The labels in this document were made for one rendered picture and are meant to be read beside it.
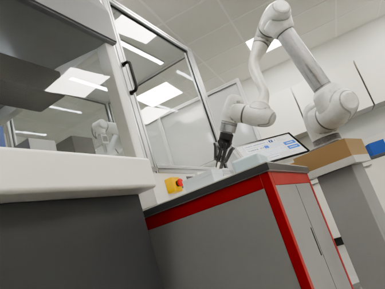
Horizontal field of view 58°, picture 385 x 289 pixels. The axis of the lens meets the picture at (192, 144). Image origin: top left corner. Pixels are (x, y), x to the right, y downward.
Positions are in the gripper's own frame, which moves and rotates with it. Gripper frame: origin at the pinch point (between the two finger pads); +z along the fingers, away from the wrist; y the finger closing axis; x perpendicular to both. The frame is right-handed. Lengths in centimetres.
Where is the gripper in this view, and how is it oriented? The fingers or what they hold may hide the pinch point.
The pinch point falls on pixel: (218, 168)
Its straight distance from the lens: 193.2
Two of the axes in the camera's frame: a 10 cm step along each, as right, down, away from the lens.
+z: -2.3, 9.7, 0.4
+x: -4.9, -0.8, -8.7
